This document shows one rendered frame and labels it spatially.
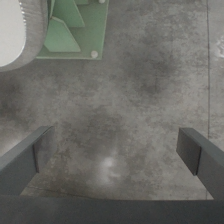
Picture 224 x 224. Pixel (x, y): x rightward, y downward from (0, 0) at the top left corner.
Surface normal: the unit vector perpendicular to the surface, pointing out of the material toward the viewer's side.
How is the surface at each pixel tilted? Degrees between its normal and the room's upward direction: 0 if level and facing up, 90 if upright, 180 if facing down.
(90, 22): 0
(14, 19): 90
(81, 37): 0
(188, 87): 0
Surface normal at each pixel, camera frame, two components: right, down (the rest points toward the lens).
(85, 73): -0.14, -0.16
